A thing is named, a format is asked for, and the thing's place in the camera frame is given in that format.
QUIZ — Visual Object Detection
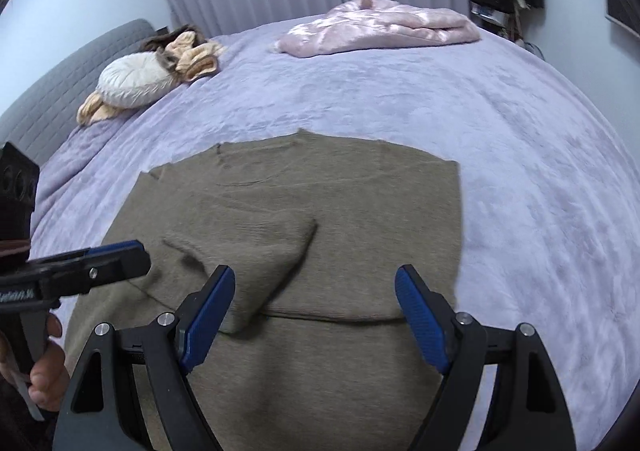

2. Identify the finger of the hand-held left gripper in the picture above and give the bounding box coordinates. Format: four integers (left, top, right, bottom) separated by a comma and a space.
28, 239, 152, 303

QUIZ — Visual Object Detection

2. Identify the person's left hand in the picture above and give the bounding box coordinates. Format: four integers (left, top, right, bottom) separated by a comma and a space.
0, 313, 71, 413

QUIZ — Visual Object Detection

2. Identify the olive knit sweater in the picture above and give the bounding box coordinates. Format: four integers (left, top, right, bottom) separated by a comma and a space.
62, 129, 463, 451

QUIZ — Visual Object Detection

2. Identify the pink satin quilt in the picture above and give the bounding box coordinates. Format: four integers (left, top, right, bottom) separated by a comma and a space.
275, 0, 482, 58

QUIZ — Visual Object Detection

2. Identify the lavender plush blanket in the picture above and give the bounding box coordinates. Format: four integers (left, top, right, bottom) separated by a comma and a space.
27, 13, 633, 451

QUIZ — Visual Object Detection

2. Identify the white round pillow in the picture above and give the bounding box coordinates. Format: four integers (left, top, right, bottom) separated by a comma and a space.
96, 52, 177, 108

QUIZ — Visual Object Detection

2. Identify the grey quilted headboard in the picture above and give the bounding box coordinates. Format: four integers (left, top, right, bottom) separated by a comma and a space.
0, 19, 157, 166

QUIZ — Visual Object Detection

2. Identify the brown plush cloth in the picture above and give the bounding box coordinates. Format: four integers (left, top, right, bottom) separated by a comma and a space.
137, 23, 207, 69

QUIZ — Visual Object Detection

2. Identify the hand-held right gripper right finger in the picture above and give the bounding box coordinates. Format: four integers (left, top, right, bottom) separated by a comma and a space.
394, 264, 581, 451

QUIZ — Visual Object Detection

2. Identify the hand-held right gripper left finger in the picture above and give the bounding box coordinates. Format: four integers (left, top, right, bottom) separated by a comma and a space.
52, 265, 236, 451

